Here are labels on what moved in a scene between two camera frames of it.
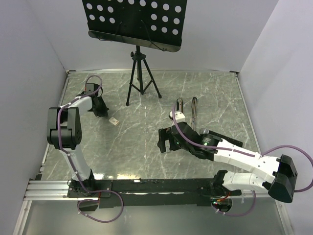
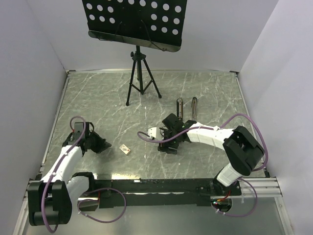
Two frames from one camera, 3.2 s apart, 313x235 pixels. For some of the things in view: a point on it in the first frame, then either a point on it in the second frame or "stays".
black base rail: (142, 193) stays
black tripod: (138, 55) stays
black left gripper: (103, 112) → (102, 145)
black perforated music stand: (158, 24) stays
